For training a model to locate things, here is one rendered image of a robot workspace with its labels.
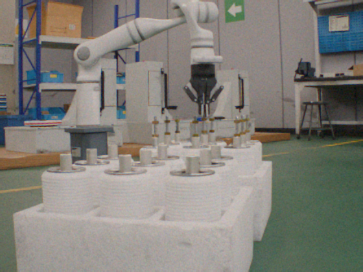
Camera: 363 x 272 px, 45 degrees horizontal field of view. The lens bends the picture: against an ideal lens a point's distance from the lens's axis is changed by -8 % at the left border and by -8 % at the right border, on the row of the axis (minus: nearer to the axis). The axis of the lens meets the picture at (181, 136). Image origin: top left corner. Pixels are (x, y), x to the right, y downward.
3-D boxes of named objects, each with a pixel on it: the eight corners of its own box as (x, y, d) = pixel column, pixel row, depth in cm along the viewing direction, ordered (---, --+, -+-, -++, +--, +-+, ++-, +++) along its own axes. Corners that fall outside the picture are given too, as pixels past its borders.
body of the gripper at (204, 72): (212, 63, 149) (213, 93, 149) (187, 63, 147) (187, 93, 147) (219, 61, 141) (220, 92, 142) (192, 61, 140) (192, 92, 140)
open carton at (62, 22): (23, 41, 643) (23, 7, 641) (62, 44, 698) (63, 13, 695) (44, 35, 606) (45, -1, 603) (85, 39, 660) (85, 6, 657)
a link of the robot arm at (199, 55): (193, 62, 136) (193, 41, 136) (185, 65, 147) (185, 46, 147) (223, 63, 138) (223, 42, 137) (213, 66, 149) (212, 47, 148)
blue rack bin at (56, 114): (26, 122, 645) (26, 107, 644) (48, 121, 673) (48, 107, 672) (43, 122, 611) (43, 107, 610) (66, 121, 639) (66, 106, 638)
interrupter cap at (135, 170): (97, 176, 78) (96, 171, 78) (113, 170, 86) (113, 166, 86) (139, 177, 77) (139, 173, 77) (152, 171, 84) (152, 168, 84)
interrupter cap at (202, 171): (164, 177, 76) (164, 173, 76) (175, 171, 83) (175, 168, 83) (210, 178, 74) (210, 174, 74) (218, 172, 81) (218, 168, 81)
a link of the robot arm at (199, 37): (187, 46, 140) (216, 47, 141) (186, -1, 139) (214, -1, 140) (183, 50, 146) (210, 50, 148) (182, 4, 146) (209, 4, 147)
